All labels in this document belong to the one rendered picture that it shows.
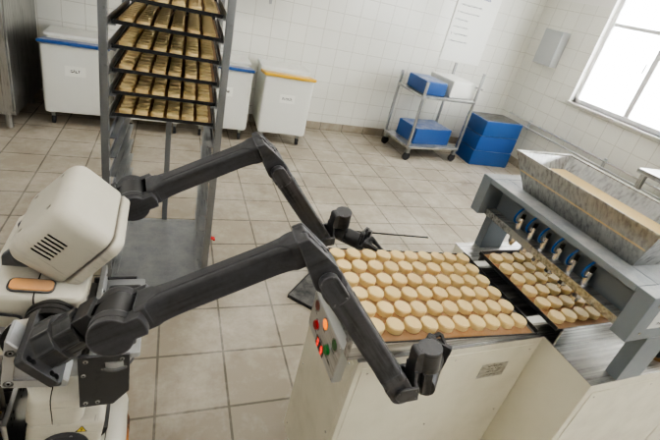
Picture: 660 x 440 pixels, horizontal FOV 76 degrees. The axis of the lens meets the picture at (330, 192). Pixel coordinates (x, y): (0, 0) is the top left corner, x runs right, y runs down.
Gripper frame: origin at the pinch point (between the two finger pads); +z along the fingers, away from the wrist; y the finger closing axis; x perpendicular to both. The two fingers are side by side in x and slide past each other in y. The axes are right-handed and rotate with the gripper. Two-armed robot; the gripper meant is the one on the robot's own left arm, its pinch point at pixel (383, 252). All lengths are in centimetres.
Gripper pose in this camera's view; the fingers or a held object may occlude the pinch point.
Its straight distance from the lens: 148.8
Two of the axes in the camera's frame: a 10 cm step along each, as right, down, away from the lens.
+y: -2.5, 8.8, 4.1
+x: -4.3, 2.8, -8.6
